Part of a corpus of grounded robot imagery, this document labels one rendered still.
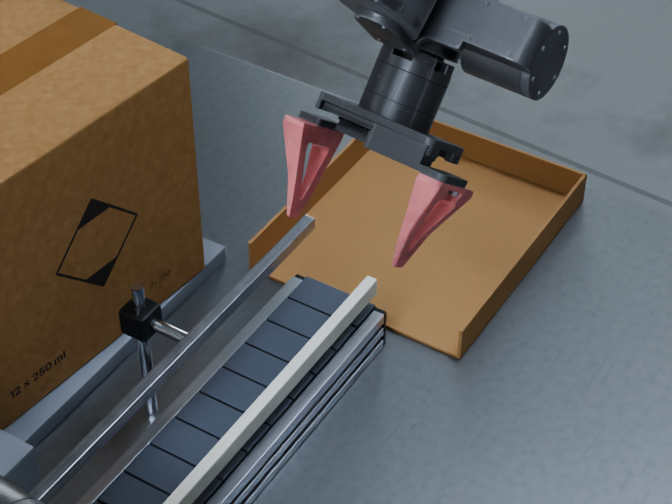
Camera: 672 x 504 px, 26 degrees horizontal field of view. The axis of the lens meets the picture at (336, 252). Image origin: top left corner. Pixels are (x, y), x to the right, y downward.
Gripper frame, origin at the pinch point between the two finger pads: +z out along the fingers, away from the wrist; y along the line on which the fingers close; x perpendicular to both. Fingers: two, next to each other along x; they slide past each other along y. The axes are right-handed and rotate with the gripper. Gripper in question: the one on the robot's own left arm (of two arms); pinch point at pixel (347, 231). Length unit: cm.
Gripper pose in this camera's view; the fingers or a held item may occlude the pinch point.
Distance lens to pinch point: 110.5
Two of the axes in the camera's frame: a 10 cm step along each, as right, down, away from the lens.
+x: 4.4, 0.5, 9.0
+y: 8.2, 3.9, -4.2
